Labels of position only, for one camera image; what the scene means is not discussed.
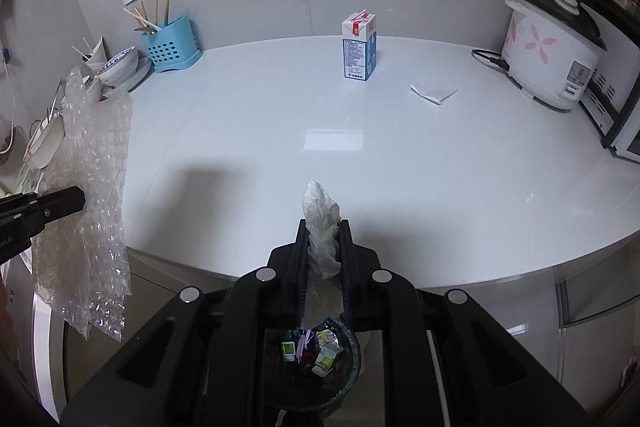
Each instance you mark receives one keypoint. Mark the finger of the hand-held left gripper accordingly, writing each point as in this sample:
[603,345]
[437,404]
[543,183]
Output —
[60,203]

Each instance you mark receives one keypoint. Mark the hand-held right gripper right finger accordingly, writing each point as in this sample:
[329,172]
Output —
[346,267]

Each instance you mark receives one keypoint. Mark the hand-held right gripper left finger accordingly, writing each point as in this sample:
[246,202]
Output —
[302,267]

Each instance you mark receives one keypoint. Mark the white tissue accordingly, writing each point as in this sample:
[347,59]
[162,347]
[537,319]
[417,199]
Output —
[320,212]

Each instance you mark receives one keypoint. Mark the clear bubble wrap sheet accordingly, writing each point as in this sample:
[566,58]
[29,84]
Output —
[95,157]

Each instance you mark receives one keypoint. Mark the white pill bottle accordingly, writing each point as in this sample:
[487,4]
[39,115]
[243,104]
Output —
[289,350]

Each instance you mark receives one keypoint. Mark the green white medicine box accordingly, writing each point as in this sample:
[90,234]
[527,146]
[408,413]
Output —
[326,359]

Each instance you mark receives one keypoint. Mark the black trash bin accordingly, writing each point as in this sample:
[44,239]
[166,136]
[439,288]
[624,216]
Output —
[300,387]

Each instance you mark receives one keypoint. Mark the large white bowl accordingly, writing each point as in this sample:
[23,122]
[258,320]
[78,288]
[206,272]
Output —
[42,139]

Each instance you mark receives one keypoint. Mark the white plate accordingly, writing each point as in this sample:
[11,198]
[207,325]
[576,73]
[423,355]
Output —
[132,79]

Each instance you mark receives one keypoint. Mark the white paper cup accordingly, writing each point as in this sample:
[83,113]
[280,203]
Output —
[95,54]

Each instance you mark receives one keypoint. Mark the blue rimmed white bowl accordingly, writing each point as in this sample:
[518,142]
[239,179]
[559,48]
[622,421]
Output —
[120,62]

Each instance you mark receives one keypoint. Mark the blue perforated utensil holder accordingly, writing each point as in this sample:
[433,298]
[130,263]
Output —
[170,47]

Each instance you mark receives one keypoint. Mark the metal spoon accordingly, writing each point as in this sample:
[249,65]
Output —
[147,30]

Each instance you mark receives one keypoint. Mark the clear plastic wrapper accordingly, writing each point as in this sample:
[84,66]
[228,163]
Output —
[432,93]

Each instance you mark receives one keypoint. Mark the wooden chopstick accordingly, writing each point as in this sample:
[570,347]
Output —
[157,12]
[144,14]
[167,7]

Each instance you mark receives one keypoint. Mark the blue white milk carton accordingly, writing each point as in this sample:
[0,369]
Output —
[359,52]

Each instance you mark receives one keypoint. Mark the white floral rice cooker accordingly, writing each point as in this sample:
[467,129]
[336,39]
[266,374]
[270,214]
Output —
[545,52]

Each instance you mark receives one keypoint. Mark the white microwave oven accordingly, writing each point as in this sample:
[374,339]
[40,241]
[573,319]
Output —
[625,117]

